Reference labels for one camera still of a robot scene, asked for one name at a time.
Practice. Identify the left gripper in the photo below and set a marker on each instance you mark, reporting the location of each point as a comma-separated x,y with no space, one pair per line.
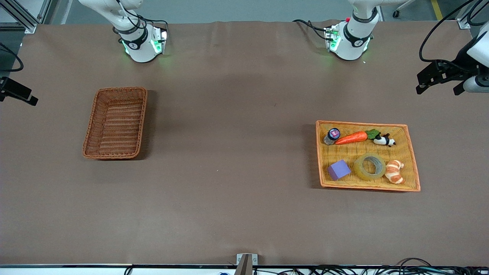
457,63

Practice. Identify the yellowish clear tape roll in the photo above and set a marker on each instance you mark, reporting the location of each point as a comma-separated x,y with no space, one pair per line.
359,170

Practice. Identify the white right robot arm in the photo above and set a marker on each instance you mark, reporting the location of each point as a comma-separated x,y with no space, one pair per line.
137,42

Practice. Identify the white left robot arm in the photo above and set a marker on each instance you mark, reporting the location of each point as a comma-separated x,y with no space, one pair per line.
353,38

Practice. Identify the orange yellow wicker basket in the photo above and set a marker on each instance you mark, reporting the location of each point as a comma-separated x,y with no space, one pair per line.
405,152

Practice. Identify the brown wicker basket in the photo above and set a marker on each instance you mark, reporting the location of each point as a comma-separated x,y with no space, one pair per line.
114,126

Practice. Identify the white chair leg with caster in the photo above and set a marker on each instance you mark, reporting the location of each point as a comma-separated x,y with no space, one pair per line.
396,14

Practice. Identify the black white panda toy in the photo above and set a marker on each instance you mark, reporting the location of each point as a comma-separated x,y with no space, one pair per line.
384,141

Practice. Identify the toy croissant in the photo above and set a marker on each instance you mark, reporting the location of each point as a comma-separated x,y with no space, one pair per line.
393,172

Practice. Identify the orange toy carrot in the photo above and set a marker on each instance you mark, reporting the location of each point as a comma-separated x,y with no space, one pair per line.
351,138

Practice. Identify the small bottle with dark cap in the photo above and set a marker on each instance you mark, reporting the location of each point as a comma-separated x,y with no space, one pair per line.
331,136

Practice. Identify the purple cube block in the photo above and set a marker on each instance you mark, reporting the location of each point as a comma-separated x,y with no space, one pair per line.
339,170

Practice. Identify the grey metal pole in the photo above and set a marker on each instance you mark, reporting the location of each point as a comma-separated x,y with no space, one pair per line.
244,267

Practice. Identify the aluminium frame profile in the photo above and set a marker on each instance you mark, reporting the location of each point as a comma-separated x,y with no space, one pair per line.
464,23
23,19

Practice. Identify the silver mounting bracket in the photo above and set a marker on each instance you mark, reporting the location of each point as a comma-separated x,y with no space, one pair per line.
255,259

